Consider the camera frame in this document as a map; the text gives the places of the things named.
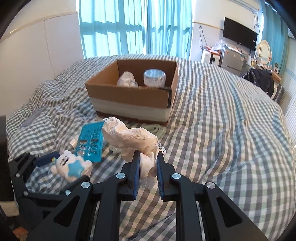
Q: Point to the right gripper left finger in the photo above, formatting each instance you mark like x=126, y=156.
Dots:
x=86, y=211

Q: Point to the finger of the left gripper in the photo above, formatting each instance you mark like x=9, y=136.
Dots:
x=46, y=159

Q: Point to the white sock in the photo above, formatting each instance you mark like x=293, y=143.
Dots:
x=127, y=80

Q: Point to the checkered bed cover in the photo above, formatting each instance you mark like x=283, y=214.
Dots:
x=222, y=129

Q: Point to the small white charger block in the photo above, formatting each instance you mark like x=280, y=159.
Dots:
x=73, y=143

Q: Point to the white plush toy blue star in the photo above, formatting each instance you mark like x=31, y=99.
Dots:
x=71, y=167

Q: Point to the teal plastic stencil card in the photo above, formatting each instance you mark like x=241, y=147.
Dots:
x=90, y=142

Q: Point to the wooden vanity desk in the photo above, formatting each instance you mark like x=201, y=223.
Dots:
x=276, y=77

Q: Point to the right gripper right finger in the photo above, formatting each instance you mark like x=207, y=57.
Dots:
x=203, y=211

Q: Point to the silver mini fridge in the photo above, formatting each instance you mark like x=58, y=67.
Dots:
x=232, y=61

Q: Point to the oval vanity mirror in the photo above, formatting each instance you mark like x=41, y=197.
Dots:
x=263, y=51

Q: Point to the black jacket on chair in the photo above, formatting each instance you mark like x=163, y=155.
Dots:
x=261, y=78

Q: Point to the teal window curtain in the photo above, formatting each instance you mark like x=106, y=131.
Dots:
x=110, y=28

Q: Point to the white suitcase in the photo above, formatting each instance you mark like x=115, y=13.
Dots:
x=206, y=57

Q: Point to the teal side curtain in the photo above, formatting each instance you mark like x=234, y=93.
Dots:
x=275, y=32

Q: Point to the black wall television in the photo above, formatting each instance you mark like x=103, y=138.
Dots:
x=239, y=33

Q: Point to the cream lace garment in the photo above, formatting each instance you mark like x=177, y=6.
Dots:
x=129, y=140

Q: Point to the brown cardboard box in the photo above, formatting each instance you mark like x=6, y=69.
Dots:
x=141, y=104

